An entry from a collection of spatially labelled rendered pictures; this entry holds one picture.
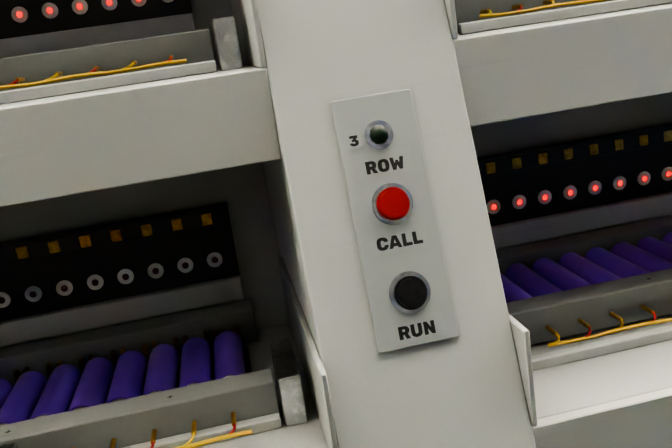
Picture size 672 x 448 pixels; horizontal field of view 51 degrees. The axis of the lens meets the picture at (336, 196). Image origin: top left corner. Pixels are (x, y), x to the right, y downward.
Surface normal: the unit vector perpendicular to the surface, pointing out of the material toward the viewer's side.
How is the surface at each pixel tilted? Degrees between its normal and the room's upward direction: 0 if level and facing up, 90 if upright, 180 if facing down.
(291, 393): 107
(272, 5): 90
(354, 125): 90
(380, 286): 90
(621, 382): 17
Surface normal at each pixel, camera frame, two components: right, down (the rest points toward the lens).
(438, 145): 0.13, -0.09
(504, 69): 0.18, 0.19
